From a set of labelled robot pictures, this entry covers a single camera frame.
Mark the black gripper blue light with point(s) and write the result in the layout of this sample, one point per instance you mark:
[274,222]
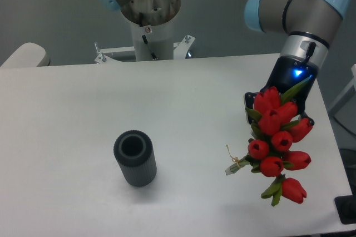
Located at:
[289,77]

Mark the red tulip bouquet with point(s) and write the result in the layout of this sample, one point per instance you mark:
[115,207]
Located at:
[275,127]

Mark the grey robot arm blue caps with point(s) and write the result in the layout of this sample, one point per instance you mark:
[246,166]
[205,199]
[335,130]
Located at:
[311,27]

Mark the black box at table edge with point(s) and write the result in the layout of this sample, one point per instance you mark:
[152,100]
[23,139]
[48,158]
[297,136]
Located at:
[345,206]

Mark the dark grey ribbed vase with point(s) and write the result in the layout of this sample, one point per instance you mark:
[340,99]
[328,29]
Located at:
[134,153]

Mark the white frame at right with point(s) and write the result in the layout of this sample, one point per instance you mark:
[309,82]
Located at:
[342,98]

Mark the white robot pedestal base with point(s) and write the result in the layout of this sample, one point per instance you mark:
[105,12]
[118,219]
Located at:
[152,30]

